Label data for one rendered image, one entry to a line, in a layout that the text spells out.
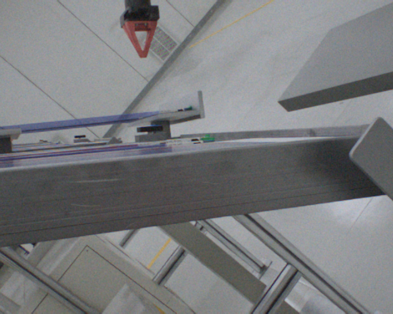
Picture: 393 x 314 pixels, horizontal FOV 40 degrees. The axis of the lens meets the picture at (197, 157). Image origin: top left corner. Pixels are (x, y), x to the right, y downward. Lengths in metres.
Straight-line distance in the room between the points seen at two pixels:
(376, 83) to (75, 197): 0.69
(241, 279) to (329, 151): 0.99
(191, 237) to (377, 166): 0.96
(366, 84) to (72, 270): 1.27
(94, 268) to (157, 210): 1.51
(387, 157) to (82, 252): 1.54
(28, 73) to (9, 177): 8.16
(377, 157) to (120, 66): 8.31
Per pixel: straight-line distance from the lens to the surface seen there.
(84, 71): 8.67
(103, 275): 1.98
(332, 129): 0.62
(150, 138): 1.17
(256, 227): 1.28
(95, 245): 1.95
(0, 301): 1.99
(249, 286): 1.51
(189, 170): 0.48
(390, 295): 1.58
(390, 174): 0.52
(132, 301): 1.11
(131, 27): 1.19
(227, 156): 0.49
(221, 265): 1.47
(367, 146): 0.50
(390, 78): 0.99
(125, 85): 8.74
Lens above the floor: 0.98
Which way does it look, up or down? 15 degrees down
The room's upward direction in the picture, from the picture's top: 49 degrees counter-clockwise
